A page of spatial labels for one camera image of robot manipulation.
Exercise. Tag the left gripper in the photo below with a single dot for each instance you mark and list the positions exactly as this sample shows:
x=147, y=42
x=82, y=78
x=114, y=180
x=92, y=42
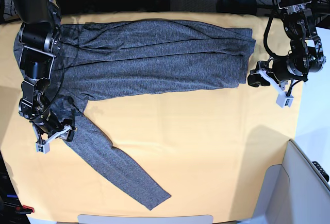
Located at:
x=279, y=73

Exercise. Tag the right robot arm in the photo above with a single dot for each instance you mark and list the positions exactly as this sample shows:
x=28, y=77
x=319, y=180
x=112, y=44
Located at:
x=39, y=33

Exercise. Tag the grey long-sleeve T-shirt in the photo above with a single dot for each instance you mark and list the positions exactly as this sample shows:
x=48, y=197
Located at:
x=109, y=60

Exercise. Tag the black remote control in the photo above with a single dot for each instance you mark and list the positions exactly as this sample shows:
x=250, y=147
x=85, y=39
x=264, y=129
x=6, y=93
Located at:
x=321, y=170

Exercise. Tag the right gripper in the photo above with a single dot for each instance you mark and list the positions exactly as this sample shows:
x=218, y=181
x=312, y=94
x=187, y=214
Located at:
x=49, y=124

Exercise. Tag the dark round stool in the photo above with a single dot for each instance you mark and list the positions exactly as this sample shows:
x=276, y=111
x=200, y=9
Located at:
x=237, y=6

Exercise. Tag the yellow table cloth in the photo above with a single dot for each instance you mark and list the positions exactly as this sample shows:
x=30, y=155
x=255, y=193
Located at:
x=209, y=149

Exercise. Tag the white box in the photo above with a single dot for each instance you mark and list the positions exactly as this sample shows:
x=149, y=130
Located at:
x=293, y=191

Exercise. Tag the red clamp left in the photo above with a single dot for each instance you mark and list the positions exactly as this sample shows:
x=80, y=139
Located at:
x=23, y=209

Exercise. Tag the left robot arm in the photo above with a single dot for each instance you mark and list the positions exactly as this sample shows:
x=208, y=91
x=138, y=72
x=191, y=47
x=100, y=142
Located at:
x=306, y=54

